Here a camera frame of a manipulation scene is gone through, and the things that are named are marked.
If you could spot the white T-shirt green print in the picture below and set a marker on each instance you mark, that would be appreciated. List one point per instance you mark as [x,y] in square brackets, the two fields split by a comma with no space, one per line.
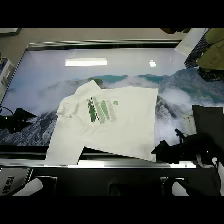
[130,123]

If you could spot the olive green garment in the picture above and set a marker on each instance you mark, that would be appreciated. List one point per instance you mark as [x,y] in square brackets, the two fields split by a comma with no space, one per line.
[213,55]

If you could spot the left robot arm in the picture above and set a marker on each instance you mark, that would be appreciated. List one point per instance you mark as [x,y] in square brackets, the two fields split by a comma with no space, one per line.
[16,121]

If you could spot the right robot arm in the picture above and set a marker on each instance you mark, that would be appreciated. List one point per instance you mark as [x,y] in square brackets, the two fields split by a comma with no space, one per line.
[200,146]

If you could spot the white garment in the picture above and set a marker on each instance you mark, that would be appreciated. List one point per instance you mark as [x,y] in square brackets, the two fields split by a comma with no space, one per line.
[190,43]

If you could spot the silver frame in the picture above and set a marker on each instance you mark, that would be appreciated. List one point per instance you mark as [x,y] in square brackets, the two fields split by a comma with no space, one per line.
[133,164]

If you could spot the black patterned garment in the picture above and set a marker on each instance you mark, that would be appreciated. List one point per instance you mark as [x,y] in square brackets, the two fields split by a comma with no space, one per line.
[213,75]

